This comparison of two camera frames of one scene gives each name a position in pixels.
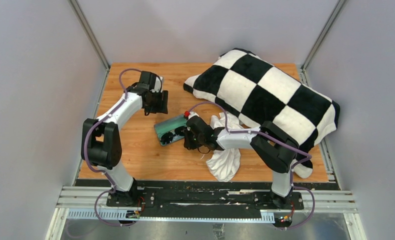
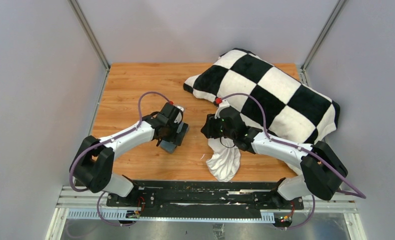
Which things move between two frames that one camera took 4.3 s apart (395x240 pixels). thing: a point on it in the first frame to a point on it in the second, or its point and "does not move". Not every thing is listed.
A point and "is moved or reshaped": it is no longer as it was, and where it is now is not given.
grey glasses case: [169, 126] is moved or reshaped
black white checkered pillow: [256, 90] does not move
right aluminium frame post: [321, 36] does not move
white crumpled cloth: [225, 163] does not move
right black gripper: [188, 143] to [209, 129]
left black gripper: [162, 106] to [171, 137]
